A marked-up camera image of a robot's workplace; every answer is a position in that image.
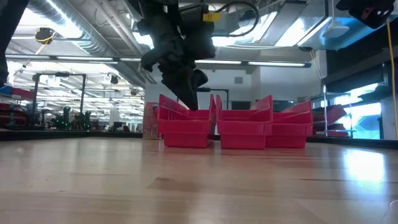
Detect yellow clamp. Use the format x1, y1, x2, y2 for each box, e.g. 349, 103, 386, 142
202, 11, 223, 23

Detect white ceiling device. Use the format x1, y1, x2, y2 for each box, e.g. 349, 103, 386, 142
322, 24, 351, 40

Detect silver ventilation duct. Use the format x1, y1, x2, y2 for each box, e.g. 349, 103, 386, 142
27, 0, 158, 85

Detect black rig frame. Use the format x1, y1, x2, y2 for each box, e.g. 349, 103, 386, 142
30, 72, 87, 121

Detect red plastic bin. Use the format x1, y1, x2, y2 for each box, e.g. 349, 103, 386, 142
266, 100, 314, 149
156, 93, 217, 149
215, 95, 274, 150

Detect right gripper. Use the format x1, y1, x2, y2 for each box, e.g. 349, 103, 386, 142
335, 0, 396, 30

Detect black doorway frame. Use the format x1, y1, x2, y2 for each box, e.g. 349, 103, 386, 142
197, 86, 230, 110

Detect black yellow cord reel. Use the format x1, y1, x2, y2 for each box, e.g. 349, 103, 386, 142
34, 27, 56, 45

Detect black equipment with green lights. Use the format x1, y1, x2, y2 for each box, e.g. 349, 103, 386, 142
34, 105, 105, 131

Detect black cable loop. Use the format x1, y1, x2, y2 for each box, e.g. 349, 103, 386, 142
213, 0, 261, 39

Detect yellow hanging cable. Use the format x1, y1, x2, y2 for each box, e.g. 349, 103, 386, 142
385, 18, 398, 140

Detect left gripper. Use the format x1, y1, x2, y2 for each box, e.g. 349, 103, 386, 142
136, 2, 209, 112

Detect black screen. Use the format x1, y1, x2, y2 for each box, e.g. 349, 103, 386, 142
272, 100, 295, 113

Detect long LED light bar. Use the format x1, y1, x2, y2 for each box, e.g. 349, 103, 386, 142
4, 54, 313, 68

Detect metal rack with red bins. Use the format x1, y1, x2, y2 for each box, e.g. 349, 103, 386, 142
312, 83, 358, 138

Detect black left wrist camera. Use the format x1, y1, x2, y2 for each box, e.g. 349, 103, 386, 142
182, 3, 218, 60

